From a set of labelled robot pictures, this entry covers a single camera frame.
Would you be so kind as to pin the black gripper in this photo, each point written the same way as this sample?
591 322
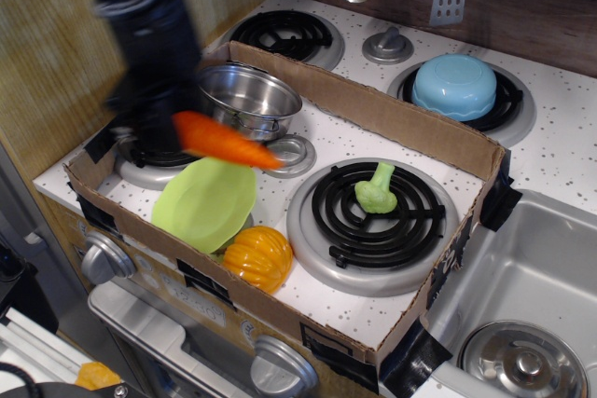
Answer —
161 52

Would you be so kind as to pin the orange toy carrot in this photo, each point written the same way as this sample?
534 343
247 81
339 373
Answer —
200 135

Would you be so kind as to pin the light green plastic plate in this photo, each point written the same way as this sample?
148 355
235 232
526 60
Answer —
207 203

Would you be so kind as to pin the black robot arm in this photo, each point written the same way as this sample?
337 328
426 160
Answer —
157 42

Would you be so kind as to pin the front left black burner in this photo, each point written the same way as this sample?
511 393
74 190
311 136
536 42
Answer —
148 169

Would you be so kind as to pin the brown cardboard fence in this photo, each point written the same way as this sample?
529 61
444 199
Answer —
344 337

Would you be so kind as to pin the small steel pot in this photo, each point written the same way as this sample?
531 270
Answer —
248 99

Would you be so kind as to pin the left oven dial knob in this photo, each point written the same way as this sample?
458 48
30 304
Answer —
104 260

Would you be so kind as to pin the oven dial knob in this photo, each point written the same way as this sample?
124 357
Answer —
104 260
279 371

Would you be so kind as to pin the centre grey stove knob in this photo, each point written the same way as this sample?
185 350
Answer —
297 154

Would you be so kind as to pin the grey stove knob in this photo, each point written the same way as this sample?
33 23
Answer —
388 47
297 154

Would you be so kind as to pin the orange toy pumpkin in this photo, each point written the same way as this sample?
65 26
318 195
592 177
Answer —
262 256

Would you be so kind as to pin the silver oven door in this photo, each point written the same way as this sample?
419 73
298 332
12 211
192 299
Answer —
184 357

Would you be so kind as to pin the green toy broccoli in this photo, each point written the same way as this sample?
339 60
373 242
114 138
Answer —
374 195

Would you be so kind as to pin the back grey stove knob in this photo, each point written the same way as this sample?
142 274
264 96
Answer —
388 47

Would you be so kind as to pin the orange object lower left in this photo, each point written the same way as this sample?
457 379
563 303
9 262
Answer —
93 376

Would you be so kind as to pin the front right black burner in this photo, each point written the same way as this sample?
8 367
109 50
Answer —
369 254

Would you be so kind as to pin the right oven dial knob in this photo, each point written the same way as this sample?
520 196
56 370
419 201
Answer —
279 371

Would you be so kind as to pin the light blue plastic bowl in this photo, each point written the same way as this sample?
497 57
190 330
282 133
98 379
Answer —
457 86

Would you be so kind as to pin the back right black burner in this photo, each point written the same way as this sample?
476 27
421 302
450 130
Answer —
510 120

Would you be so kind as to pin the steel sink basin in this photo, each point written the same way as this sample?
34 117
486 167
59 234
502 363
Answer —
539 267

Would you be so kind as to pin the steel pot lid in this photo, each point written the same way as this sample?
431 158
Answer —
523 360

